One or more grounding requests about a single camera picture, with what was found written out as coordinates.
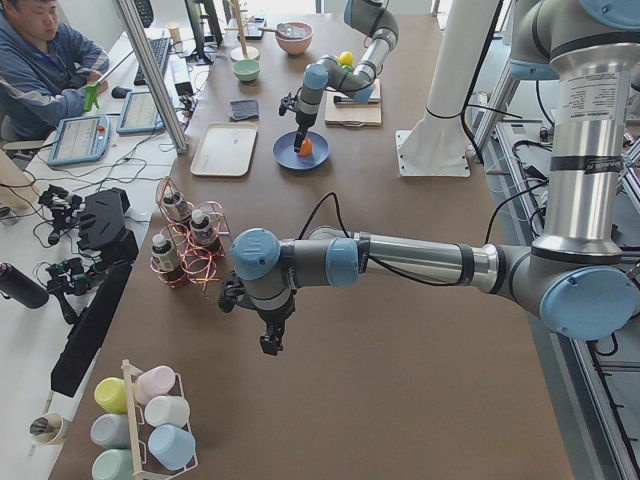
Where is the pink plastic cup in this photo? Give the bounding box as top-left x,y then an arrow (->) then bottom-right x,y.
133,365 -> 176,405

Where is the teach pendant near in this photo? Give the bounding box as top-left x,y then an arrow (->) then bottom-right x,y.
47,115 -> 111,167

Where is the teach pendant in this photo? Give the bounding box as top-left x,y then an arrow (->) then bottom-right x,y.
47,115 -> 111,167
116,91 -> 165,136

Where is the green clamp tool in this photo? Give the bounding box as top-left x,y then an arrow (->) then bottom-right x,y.
83,82 -> 101,112

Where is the blue ceramic plate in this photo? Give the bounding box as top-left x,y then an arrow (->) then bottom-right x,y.
273,131 -> 330,171

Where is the dark grey folded cloth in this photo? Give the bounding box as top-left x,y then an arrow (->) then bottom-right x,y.
229,99 -> 259,121

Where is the paper cup with utensils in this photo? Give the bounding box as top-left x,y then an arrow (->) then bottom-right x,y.
29,412 -> 68,446

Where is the grey plastic cup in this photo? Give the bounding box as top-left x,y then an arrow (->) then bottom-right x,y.
90,413 -> 130,449

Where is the aluminium frame post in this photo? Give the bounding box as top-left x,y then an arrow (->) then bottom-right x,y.
114,0 -> 188,154

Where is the white plastic cup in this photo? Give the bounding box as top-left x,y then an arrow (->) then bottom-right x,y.
144,395 -> 190,428

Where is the dark drink bottle back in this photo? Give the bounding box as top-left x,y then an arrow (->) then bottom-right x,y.
162,191 -> 191,223

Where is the black keyboard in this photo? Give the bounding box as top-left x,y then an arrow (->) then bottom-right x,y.
133,36 -> 172,86

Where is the dark drink bottle front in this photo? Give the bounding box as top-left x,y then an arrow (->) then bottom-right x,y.
151,233 -> 184,287

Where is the pink bowl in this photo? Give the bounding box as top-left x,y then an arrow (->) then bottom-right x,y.
275,21 -> 313,56

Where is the cream plastic tray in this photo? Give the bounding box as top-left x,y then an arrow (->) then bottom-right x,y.
190,122 -> 257,177

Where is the white wire cup rack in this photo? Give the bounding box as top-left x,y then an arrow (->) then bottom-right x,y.
121,359 -> 200,480

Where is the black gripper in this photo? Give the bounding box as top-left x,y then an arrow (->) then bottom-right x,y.
278,92 -> 316,152
218,270 -> 295,356

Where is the wooden cup tree stand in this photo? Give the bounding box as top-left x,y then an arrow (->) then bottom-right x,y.
227,0 -> 260,62

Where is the dark drink bottle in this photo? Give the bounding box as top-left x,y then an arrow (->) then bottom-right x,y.
151,233 -> 184,287
162,191 -> 191,223
190,209 -> 220,253

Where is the green ceramic bowl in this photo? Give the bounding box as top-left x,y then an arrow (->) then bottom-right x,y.
232,59 -> 261,82

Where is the orange mandarin fruit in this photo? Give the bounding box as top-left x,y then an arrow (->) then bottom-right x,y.
298,137 -> 313,157

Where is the black computer mouse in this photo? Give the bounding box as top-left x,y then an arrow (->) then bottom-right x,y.
111,86 -> 131,99

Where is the yellow plastic cup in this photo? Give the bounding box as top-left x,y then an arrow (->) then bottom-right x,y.
94,377 -> 127,414

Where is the seated person blue jacket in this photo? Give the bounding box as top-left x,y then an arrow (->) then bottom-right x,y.
1,1 -> 109,140

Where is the teach pendant far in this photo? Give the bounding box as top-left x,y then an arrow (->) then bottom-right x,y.
116,91 -> 165,136

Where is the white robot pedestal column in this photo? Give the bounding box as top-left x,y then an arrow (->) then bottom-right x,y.
396,0 -> 502,177

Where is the wooden cutting board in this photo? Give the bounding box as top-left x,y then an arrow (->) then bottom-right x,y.
324,79 -> 382,127

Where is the copper wire bottle rack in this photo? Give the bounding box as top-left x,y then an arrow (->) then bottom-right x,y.
149,176 -> 230,291

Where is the dark drink bottle middle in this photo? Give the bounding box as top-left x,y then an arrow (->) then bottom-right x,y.
190,209 -> 220,253

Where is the mint green plastic cup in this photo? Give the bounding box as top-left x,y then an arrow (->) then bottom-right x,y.
91,449 -> 134,480

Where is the blue plastic cup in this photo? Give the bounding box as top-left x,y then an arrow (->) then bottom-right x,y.
148,424 -> 196,471

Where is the black water bottle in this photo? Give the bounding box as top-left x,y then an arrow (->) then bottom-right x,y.
1,262 -> 49,309

